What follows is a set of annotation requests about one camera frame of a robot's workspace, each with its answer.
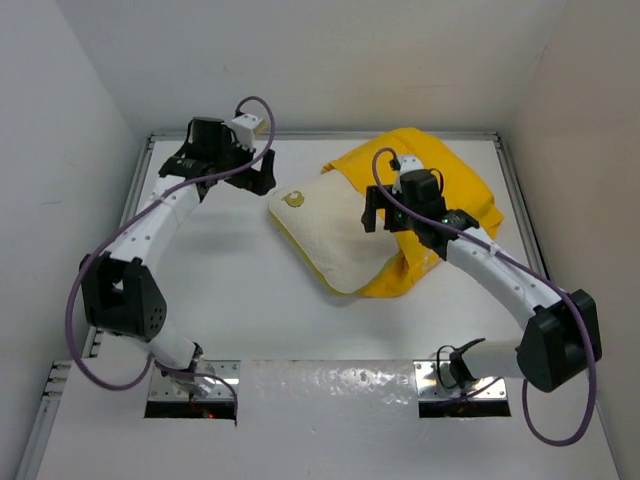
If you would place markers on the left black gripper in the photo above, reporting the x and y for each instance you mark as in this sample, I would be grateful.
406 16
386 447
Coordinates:
257 182

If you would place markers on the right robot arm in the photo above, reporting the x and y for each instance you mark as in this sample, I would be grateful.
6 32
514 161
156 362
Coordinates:
556 333

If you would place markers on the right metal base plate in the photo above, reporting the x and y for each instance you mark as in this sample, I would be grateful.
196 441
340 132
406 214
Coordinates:
434 384

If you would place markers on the metal base plate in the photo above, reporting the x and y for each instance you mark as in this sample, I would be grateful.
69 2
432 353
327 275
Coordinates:
207 381
434 384

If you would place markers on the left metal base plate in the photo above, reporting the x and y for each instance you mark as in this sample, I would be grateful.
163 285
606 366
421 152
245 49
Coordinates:
207 381

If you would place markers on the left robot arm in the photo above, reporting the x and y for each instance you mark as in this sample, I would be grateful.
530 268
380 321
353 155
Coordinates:
120 293

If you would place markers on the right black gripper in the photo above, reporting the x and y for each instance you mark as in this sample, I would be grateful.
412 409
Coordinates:
377 200

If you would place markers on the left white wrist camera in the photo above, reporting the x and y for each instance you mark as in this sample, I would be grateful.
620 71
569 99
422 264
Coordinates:
246 127

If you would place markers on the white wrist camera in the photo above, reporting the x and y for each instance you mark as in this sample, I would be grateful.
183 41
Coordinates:
246 127
401 165

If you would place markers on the cream pillow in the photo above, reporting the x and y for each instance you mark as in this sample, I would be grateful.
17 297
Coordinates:
322 220

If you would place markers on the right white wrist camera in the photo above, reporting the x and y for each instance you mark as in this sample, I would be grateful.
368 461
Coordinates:
401 165

